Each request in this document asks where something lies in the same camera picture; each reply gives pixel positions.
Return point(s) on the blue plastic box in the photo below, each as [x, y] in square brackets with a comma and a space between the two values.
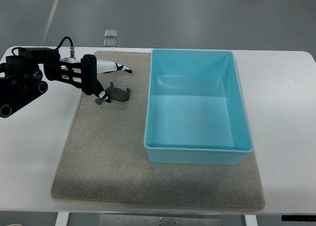
[195, 111]

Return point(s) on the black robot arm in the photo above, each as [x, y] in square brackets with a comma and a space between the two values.
[23, 72]

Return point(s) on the metal table frame bracket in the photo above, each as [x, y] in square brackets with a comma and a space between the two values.
[135, 220]

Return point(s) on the grey felt mat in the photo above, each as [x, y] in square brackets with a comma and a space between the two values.
[104, 160]

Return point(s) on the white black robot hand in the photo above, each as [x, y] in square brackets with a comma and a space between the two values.
[103, 72]

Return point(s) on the brown toy hippo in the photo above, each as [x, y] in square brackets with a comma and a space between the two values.
[111, 93]

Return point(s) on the black table control panel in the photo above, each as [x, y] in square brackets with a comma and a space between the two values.
[298, 218]

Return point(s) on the lower floor socket plate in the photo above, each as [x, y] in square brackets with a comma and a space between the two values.
[110, 43]

